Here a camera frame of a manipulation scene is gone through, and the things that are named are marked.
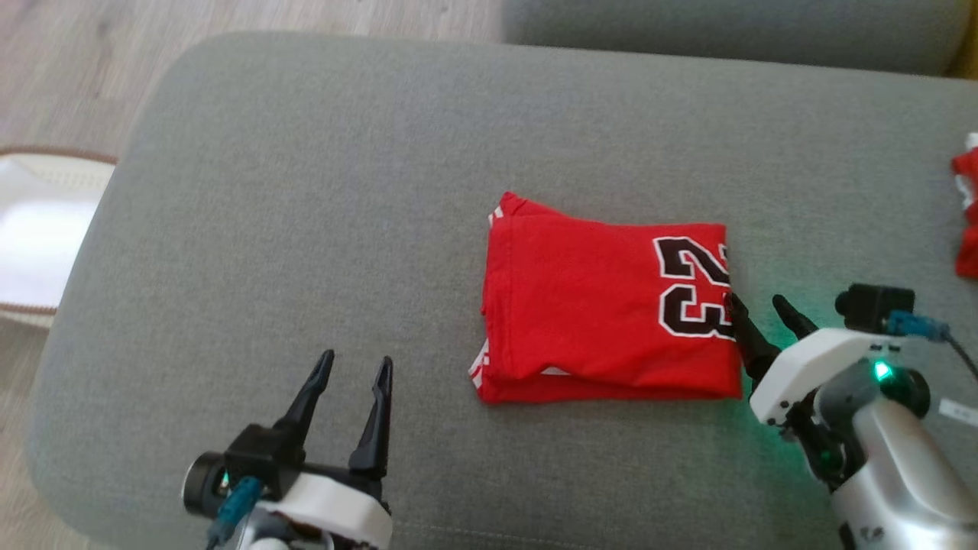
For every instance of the red jersey number 23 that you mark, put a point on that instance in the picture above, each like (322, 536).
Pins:
(581, 305)

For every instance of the white basket with brown rim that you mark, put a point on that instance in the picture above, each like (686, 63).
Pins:
(38, 237)

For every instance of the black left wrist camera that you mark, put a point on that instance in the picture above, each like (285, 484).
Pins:
(206, 481)

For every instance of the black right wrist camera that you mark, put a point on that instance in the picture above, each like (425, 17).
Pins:
(871, 305)

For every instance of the red shorts with white stripes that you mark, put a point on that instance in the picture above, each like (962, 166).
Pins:
(969, 229)

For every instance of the yellow cushion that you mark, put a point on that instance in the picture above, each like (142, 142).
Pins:
(966, 38)

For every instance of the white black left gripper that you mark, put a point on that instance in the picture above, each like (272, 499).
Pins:
(344, 504)

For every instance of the grey sofa back cushion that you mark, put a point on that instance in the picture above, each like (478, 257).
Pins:
(726, 30)

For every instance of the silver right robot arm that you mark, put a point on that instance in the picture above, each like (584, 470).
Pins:
(901, 466)

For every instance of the grey fabric sofa seat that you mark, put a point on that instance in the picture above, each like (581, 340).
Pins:
(344, 229)

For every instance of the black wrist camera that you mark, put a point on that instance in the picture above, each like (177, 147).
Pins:
(871, 305)
(206, 481)

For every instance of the teal right camera connector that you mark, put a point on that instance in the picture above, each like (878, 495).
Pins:
(917, 325)

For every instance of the teal left camera connector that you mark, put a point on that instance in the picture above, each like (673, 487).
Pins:
(238, 504)

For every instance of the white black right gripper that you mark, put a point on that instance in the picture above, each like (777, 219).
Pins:
(817, 363)

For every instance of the teal camera connector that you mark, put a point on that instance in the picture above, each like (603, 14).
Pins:
(917, 325)
(238, 504)

